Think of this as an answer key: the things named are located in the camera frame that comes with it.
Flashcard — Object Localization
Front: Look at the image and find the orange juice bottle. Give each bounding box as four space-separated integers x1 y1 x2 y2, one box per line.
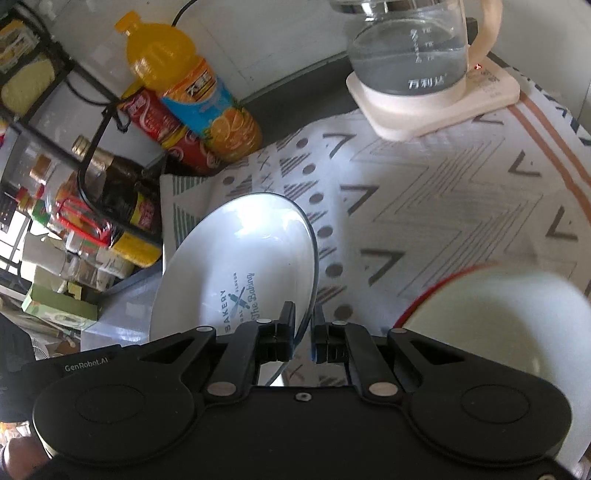
114 11 263 163

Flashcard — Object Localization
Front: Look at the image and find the patterned white tablecloth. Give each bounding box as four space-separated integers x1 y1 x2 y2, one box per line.
158 55 591 471

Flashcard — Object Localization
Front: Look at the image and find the tall bottle with brown cap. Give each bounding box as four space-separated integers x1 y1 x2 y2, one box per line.
85 147 161 234

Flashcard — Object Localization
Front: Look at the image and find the black power cable left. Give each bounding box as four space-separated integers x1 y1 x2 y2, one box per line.
170 0 199 28

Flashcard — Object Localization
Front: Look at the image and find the green box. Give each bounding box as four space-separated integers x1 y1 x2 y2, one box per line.
21 282 98 331

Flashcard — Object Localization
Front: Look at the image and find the white Bakery deep plate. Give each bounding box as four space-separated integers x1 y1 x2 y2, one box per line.
149 193 318 397

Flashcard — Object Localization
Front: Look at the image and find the person's left hand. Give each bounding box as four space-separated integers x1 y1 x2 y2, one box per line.
1 436 50 480

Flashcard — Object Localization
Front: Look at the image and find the soy sauce jug, yellow label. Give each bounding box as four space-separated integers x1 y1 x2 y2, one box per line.
52 178 161 268

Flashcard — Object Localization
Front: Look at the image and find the plain white bowl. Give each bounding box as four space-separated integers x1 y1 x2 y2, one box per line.
402 264 591 398

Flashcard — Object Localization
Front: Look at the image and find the glass electric kettle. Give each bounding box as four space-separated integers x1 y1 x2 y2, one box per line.
329 1 503 97

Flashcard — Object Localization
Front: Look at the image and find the black metal shelf rack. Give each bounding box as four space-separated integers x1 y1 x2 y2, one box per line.
0 0 164 287

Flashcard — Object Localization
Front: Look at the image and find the cream kettle base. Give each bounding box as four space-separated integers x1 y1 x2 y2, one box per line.
346 58 521 142

